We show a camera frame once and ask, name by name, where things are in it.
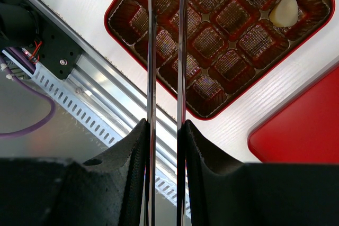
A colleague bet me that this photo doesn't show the aluminium rail frame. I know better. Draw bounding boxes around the aluminium rail frame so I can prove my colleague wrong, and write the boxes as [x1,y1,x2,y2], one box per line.
[0,0,193,219]

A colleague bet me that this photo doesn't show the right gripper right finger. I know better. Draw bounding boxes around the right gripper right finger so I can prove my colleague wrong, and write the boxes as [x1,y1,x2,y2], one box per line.
[184,121,338,225]

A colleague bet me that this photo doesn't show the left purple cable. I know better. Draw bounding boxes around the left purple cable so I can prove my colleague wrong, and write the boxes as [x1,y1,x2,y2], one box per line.
[0,48,57,139]

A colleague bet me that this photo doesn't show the metal tongs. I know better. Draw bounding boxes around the metal tongs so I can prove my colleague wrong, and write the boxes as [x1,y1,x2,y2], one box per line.
[144,0,188,225]

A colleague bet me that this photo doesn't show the white heart chocolate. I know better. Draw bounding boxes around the white heart chocolate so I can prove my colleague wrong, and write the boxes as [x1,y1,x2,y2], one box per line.
[269,0,299,28]

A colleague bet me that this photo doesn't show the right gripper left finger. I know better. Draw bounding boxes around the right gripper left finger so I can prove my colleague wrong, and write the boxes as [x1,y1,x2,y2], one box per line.
[1,120,147,225]

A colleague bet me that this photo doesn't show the left black mount plate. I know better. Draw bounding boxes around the left black mount plate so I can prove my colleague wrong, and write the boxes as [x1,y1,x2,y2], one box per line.
[39,16,83,80]

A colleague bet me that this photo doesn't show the red box lid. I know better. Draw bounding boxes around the red box lid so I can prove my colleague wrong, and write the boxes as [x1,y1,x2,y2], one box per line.
[247,68,338,164]

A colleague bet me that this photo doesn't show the red chocolate box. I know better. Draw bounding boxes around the red chocolate box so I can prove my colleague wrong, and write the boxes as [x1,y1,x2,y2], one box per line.
[104,0,335,120]

